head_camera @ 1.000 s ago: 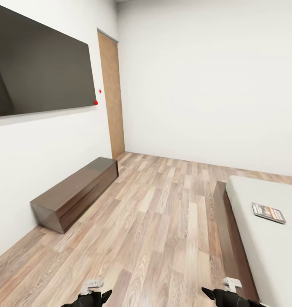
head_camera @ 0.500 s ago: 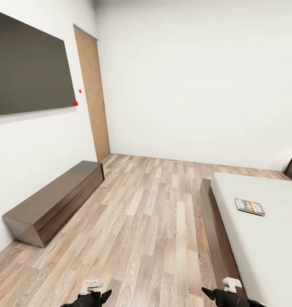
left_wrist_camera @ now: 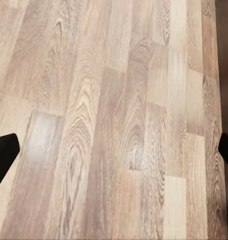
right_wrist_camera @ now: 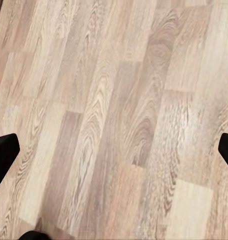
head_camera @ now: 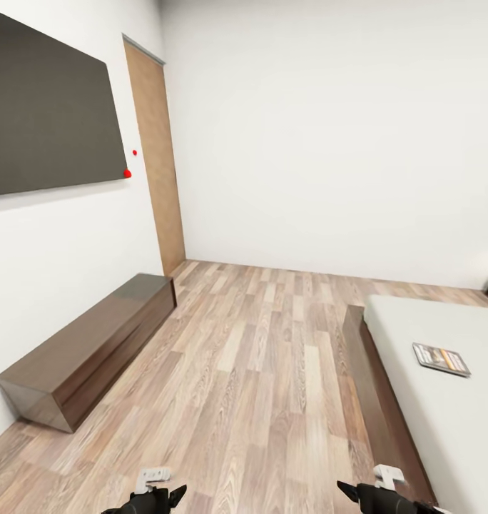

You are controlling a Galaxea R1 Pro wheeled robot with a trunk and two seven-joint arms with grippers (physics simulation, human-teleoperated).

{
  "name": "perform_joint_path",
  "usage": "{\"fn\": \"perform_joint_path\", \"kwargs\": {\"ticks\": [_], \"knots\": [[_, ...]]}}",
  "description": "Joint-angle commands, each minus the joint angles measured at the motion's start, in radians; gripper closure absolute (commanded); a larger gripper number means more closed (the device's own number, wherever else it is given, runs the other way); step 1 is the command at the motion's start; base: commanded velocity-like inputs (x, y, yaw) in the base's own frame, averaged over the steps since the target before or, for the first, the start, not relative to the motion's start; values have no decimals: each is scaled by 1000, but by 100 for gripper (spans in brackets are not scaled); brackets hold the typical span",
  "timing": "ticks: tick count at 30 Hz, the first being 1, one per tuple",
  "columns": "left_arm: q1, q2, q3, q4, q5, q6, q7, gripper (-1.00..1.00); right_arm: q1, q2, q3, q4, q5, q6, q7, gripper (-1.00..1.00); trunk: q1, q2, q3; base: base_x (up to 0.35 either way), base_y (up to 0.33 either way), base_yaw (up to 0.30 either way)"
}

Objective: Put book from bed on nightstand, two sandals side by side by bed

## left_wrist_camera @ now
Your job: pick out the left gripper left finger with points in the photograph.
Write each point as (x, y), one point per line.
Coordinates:
(9, 150)

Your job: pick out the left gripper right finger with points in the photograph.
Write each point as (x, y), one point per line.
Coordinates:
(223, 146)

